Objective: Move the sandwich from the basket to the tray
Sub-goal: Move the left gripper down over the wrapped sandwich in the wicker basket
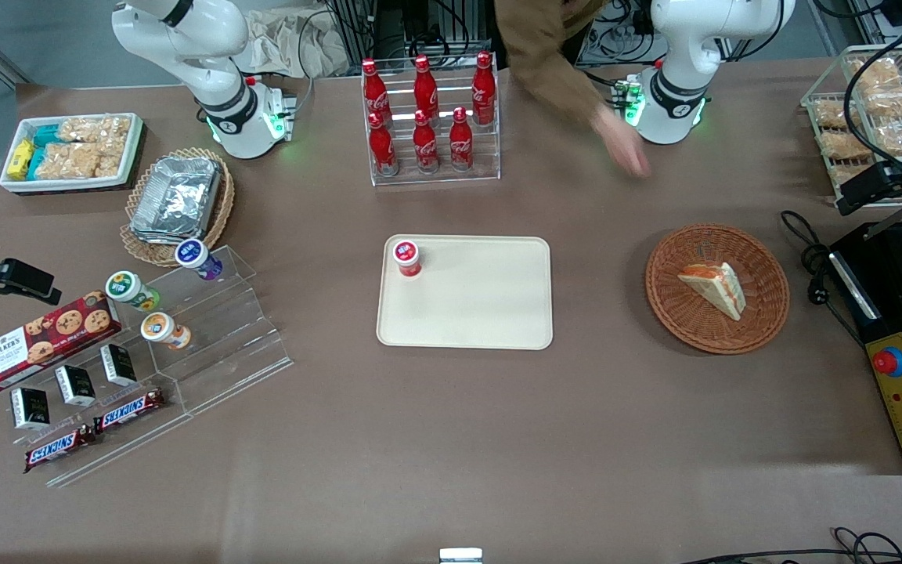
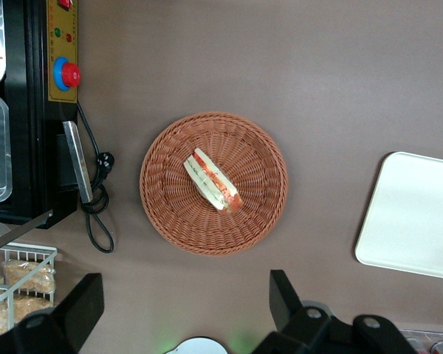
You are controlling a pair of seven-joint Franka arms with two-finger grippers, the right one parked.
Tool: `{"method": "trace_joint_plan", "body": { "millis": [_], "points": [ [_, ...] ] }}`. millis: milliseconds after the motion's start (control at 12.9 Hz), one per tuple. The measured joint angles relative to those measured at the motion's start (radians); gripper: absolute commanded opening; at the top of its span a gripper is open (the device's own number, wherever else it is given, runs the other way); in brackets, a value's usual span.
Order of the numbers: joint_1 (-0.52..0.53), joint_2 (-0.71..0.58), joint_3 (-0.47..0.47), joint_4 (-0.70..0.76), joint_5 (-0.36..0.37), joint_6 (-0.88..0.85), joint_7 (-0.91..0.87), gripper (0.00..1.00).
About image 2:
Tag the cream plastic tray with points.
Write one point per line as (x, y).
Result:
(413, 217)

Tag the metal machine lever bar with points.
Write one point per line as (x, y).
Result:
(18, 232)

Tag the red emergency stop button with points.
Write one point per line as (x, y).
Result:
(70, 75)

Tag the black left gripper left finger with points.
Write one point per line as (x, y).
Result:
(59, 324)

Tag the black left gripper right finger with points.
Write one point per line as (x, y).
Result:
(291, 317)

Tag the triangle sandwich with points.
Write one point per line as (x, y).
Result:
(214, 182)

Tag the clear acrylic bottle rack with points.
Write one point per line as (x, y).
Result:
(428, 339)

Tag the black sealing machine yellow panel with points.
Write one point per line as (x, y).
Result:
(29, 147)

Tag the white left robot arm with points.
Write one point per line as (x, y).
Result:
(199, 346)

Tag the round brown wicker basket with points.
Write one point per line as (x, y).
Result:
(177, 214)

